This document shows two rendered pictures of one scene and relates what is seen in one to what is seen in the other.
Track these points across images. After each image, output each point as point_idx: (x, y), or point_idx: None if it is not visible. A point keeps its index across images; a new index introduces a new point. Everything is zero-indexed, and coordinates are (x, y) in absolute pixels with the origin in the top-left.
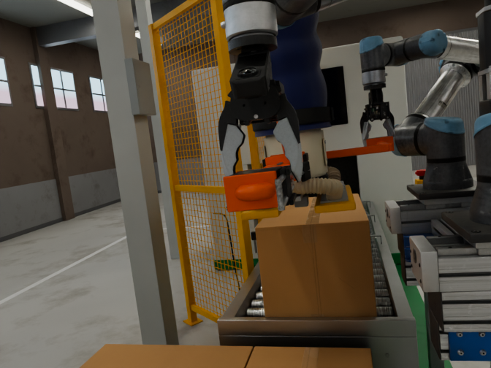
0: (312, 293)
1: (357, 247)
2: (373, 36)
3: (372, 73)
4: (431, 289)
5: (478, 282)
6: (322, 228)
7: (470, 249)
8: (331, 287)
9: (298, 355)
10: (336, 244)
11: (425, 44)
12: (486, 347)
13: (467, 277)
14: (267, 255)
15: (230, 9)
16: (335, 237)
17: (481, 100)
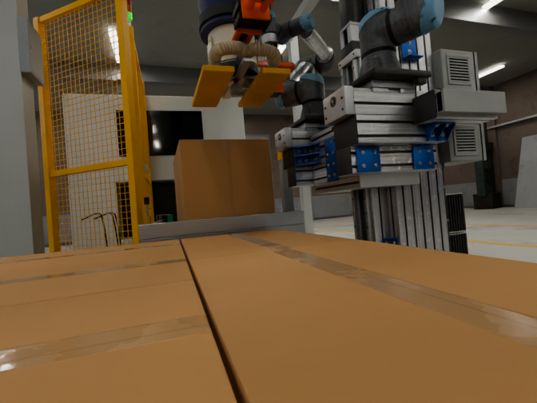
0: (227, 197)
1: (261, 158)
2: (271, 10)
3: (270, 34)
4: (350, 112)
5: (375, 109)
6: (236, 143)
7: (367, 89)
8: (242, 191)
9: (224, 235)
10: (246, 157)
11: (304, 20)
12: (376, 161)
13: (369, 105)
14: (188, 164)
15: None
16: (245, 150)
17: (343, 47)
